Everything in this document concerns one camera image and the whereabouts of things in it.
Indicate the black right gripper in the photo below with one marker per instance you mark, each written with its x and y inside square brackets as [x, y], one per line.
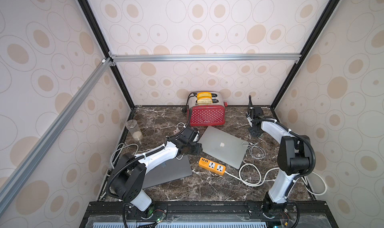
[255, 130]

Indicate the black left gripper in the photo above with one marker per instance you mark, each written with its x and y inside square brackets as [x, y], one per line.
[198, 149]

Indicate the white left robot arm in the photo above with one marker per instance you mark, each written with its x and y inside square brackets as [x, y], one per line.
[126, 180]

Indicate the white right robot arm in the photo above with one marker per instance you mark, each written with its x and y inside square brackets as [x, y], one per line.
[296, 157]

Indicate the dark grey laptop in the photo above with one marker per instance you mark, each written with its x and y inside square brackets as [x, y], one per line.
[168, 171]

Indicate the silver apple laptop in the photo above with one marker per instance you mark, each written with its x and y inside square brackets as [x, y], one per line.
[224, 147]

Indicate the red polka dot toaster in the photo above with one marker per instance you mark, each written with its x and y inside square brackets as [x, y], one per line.
[206, 115]

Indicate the orange power strip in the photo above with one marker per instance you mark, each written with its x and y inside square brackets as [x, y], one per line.
[212, 166]

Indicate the yellow toast slice front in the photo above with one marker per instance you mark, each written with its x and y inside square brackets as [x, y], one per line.
[204, 100]

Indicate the yellow toast slice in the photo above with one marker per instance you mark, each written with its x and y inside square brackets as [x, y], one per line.
[204, 100]
[204, 95]

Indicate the yellow toast slice back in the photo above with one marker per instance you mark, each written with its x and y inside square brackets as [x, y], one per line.
[204, 95]

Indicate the clear glass jar with powder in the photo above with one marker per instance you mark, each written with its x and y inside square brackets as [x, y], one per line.
[134, 130]

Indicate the horizontal aluminium bar back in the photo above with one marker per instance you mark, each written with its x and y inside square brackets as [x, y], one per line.
[206, 57]

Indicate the white charger cable grey laptop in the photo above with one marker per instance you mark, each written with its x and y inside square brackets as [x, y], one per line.
[176, 132]

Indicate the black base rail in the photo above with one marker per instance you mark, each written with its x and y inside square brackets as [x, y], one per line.
[248, 214]

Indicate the black corner frame post right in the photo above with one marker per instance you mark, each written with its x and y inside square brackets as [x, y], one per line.
[318, 28]

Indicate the black corner frame post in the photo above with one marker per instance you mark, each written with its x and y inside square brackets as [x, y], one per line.
[318, 28]
[94, 25]

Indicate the black corner frame post left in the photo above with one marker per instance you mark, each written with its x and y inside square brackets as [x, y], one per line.
[94, 25]

